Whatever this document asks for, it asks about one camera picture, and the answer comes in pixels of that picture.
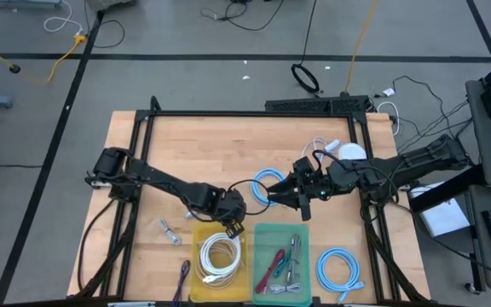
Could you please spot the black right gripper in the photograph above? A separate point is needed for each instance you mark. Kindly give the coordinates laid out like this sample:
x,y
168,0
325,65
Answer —
x,y
313,187

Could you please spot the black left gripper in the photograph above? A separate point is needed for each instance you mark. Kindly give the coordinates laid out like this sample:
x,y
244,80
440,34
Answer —
x,y
230,206

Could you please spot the yellow translucent plastic bin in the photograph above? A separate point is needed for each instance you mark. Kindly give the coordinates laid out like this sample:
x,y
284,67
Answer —
x,y
198,294

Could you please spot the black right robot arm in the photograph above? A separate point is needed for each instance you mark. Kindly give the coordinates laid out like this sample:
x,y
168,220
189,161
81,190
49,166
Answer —
x,y
420,164

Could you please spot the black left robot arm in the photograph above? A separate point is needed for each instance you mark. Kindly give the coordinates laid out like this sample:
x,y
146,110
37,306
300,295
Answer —
x,y
164,183

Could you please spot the green translucent plastic bin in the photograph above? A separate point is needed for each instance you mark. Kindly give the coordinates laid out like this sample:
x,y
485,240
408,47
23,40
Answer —
x,y
267,234

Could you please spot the black perforated box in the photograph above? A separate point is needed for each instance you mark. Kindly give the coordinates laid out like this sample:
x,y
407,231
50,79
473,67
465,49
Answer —
x,y
313,104

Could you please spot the grey metal bar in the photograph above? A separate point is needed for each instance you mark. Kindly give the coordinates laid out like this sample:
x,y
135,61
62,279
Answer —
x,y
130,304

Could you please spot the small white adapter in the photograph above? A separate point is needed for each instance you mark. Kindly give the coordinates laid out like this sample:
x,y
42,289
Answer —
x,y
388,91

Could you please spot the white box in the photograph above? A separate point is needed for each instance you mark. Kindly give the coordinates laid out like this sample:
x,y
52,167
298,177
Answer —
x,y
446,221

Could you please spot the black stand beam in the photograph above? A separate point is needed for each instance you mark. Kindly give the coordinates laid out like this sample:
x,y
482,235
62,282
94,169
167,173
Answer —
x,y
469,178

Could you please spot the black caster wheel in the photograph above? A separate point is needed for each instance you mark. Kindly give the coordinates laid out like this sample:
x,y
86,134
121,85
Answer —
x,y
469,288

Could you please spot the black floor puck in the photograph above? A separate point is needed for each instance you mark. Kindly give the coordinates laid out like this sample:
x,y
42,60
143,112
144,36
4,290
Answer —
x,y
14,68

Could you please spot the long grey floor foot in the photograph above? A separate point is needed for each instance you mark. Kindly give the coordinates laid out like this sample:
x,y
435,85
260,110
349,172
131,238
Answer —
x,y
24,3

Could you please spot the black aluminium table frame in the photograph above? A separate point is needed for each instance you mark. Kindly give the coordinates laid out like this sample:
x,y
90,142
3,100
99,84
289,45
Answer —
x,y
250,114

